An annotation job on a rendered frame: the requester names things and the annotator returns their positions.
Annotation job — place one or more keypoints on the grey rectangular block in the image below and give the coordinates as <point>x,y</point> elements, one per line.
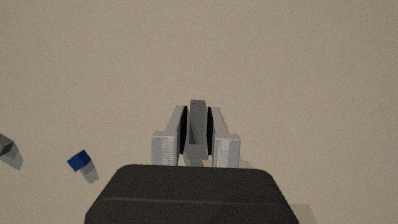
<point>5,144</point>
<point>196,128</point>

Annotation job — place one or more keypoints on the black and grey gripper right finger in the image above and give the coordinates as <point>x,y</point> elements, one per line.
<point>224,147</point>

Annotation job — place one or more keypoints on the small blue block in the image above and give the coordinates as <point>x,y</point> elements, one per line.
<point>79,160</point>

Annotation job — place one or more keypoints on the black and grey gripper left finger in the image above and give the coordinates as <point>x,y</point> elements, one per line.
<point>167,145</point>

